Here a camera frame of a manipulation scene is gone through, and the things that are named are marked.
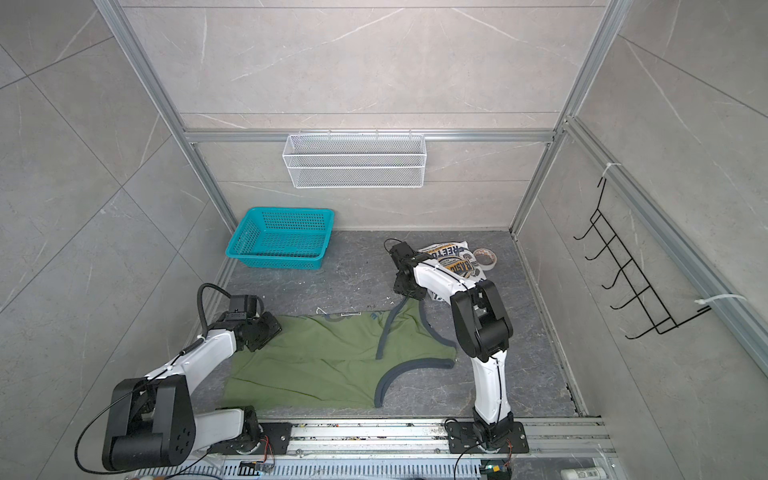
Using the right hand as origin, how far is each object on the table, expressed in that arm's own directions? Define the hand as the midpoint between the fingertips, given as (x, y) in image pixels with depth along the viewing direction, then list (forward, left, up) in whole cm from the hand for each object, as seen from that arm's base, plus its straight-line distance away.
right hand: (406, 288), depth 99 cm
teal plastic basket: (+27, +47, -2) cm, 54 cm away
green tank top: (-23, +22, -2) cm, 32 cm away
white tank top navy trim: (+12, -19, 0) cm, 22 cm away
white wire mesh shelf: (+35, +17, +27) cm, 47 cm away
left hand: (-12, +41, +2) cm, 43 cm away
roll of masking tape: (+14, -31, -3) cm, 34 cm away
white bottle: (-51, -41, -1) cm, 66 cm away
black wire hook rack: (-25, -50, +29) cm, 63 cm away
